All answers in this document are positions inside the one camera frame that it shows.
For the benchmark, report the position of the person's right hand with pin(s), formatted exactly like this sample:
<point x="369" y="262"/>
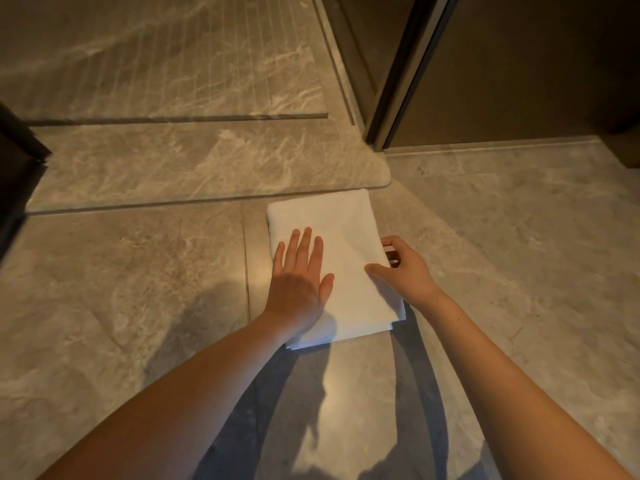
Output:
<point x="412" y="277"/>

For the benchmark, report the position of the person's left hand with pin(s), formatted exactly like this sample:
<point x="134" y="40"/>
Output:
<point x="295" y="294"/>

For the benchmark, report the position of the person's left thumb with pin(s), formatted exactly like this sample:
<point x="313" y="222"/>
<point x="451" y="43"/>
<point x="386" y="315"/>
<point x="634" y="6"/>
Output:
<point x="326" y="286"/>

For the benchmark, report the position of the person's left middle finger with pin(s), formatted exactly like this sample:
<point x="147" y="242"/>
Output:
<point x="305" y="247"/>

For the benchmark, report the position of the person's right thumb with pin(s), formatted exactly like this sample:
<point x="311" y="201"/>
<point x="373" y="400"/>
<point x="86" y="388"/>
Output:
<point x="378" y="270"/>

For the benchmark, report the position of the person's left little finger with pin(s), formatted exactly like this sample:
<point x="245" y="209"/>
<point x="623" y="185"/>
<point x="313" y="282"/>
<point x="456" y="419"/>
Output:
<point x="278" y="257"/>

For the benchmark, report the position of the white towel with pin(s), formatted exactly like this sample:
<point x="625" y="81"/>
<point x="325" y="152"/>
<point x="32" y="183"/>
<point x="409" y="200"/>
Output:
<point x="345" y="234"/>

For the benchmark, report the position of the person's right forearm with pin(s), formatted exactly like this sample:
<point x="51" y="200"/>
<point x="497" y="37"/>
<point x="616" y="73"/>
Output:
<point x="505" y="389"/>

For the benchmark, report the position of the person's left forearm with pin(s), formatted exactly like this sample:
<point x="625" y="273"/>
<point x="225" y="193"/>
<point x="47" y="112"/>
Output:
<point x="170" y="404"/>

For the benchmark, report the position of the brown wooden door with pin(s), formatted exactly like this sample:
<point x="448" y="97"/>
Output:
<point x="520" y="64"/>

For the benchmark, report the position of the black cabinet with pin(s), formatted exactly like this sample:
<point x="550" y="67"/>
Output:
<point x="17" y="179"/>

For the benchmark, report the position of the dark metal door frame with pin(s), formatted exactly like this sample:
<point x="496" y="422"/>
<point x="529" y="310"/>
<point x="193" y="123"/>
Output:
<point x="407" y="69"/>

